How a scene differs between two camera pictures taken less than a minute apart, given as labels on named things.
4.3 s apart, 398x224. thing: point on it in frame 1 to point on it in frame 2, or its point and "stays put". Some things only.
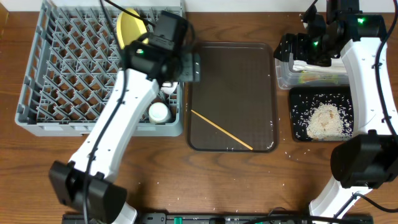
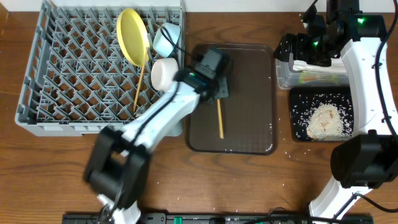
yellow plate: (130, 28) stays put
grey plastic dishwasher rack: (74, 59) to (155, 16)
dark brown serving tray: (238, 94) stays put
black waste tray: (303, 99) stays put
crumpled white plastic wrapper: (337, 65) stays put
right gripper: (298, 40) stays put
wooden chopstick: (223, 130) to (221, 132)
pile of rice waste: (326, 124) stays put
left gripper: (189, 68) to (223, 93)
